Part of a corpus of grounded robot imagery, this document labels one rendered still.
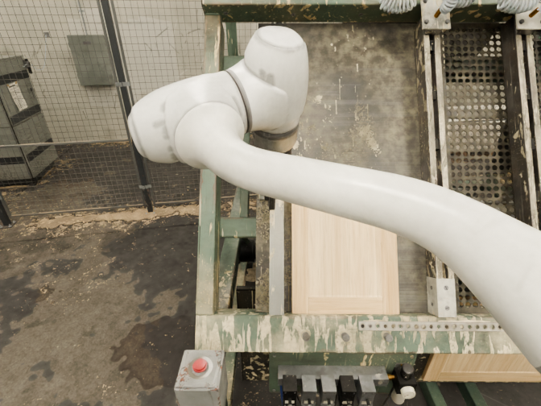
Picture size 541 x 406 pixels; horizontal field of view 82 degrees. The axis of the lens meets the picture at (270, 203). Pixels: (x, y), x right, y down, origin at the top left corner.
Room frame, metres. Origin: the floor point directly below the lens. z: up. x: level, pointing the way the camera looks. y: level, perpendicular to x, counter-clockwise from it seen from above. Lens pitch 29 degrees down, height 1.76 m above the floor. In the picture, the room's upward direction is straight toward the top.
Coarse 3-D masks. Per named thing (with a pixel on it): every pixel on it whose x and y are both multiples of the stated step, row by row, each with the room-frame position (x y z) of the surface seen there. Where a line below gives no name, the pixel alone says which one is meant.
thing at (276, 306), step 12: (276, 204) 0.96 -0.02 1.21; (276, 216) 0.94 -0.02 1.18; (276, 228) 0.91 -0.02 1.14; (276, 240) 0.89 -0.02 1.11; (276, 252) 0.86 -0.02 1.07; (276, 264) 0.84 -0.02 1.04; (276, 276) 0.82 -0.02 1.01; (276, 288) 0.79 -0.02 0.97; (276, 300) 0.77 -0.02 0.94; (276, 312) 0.75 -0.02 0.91
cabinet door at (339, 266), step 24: (312, 216) 0.96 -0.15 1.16; (336, 216) 0.96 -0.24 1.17; (312, 240) 0.91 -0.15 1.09; (336, 240) 0.91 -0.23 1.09; (360, 240) 0.91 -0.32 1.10; (384, 240) 0.90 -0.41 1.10; (312, 264) 0.86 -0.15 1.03; (336, 264) 0.86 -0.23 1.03; (360, 264) 0.86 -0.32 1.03; (384, 264) 0.85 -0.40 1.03; (312, 288) 0.81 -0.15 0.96; (336, 288) 0.81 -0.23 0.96; (360, 288) 0.81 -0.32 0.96; (384, 288) 0.81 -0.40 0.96; (312, 312) 0.76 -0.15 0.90; (336, 312) 0.76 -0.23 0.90; (360, 312) 0.76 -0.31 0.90; (384, 312) 0.76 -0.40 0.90
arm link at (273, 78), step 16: (256, 32) 0.51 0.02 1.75; (272, 32) 0.51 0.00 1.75; (288, 32) 0.51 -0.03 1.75; (256, 48) 0.49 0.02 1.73; (272, 48) 0.48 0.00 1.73; (288, 48) 0.49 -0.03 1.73; (304, 48) 0.51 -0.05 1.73; (240, 64) 0.52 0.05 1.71; (256, 64) 0.49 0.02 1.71; (272, 64) 0.48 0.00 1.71; (288, 64) 0.48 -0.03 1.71; (304, 64) 0.51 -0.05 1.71; (240, 80) 0.49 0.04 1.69; (256, 80) 0.49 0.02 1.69; (272, 80) 0.49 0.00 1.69; (288, 80) 0.49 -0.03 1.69; (304, 80) 0.51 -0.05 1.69; (256, 96) 0.48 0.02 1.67; (272, 96) 0.49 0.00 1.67; (288, 96) 0.50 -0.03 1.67; (304, 96) 0.53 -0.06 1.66; (256, 112) 0.48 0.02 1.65; (272, 112) 0.49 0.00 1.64; (288, 112) 0.51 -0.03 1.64; (256, 128) 0.50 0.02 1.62; (272, 128) 0.52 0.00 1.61; (288, 128) 0.54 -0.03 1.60
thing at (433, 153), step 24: (432, 0) 1.33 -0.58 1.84; (432, 24) 1.28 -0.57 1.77; (432, 48) 1.27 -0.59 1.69; (432, 72) 1.24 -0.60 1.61; (432, 96) 1.17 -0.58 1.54; (432, 120) 1.11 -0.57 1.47; (432, 144) 1.06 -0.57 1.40; (432, 168) 1.01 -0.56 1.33; (432, 264) 0.83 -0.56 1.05; (432, 288) 0.79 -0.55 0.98; (432, 312) 0.75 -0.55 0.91
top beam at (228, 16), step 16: (208, 0) 1.35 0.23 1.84; (224, 0) 1.35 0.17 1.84; (240, 0) 1.35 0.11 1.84; (256, 0) 1.35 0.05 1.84; (272, 0) 1.35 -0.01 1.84; (288, 0) 1.35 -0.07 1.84; (304, 0) 1.34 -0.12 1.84; (320, 0) 1.34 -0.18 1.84; (336, 0) 1.34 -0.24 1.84; (352, 0) 1.34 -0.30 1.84; (368, 0) 1.34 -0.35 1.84; (416, 0) 1.34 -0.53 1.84; (480, 0) 1.34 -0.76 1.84; (496, 0) 1.34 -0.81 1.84; (224, 16) 1.39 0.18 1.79; (240, 16) 1.39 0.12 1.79; (256, 16) 1.39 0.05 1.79; (272, 16) 1.39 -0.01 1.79; (288, 16) 1.39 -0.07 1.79; (304, 16) 1.39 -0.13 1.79; (320, 16) 1.39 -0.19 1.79; (336, 16) 1.39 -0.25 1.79; (352, 16) 1.39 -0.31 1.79; (368, 16) 1.39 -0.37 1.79; (384, 16) 1.38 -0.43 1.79; (400, 16) 1.38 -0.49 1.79; (416, 16) 1.38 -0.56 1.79; (464, 16) 1.38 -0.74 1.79; (480, 16) 1.38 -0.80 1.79; (496, 16) 1.38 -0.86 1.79; (512, 16) 1.38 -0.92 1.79
